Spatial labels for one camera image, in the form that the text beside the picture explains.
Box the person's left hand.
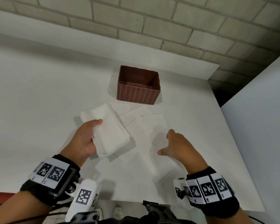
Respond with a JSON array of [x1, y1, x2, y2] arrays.
[[60, 119, 103, 167]]

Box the person's right hand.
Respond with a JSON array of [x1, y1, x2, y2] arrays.
[[157, 129, 208, 176]]

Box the thick white cloth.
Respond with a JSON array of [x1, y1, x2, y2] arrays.
[[80, 103, 131, 159]]

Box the person's right forearm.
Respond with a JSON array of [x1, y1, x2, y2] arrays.
[[202, 205, 257, 224]]

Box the person's left forearm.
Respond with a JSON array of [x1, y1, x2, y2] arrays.
[[0, 191, 52, 224]]

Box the large white cloth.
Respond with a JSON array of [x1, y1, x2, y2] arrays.
[[95, 127, 188, 187]]

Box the brown woven basket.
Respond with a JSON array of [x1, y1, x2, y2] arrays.
[[117, 65, 161, 106]]

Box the black right wristband with markers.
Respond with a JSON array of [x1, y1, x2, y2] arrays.
[[185, 166, 240, 217]]

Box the black wristband with markers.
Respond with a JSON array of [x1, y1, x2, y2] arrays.
[[20, 154, 81, 206], [185, 166, 240, 217]]

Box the black chest rig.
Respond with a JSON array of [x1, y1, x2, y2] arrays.
[[71, 200, 178, 224]]

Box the black left wristband with markers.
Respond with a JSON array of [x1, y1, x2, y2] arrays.
[[20, 154, 81, 206]]

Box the person's right shoe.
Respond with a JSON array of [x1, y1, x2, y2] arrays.
[[113, 206, 125, 220]]

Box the white partition board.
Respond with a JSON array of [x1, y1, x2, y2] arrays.
[[220, 47, 280, 224]]

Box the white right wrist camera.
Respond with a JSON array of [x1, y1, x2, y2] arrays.
[[173, 177, 194, 211]]

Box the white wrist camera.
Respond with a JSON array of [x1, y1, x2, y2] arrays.
[[173, 177, 194, 211], [65, 179, 101, 222]]

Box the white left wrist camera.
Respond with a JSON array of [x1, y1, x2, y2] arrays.
[[65, 179, 101, 222]]

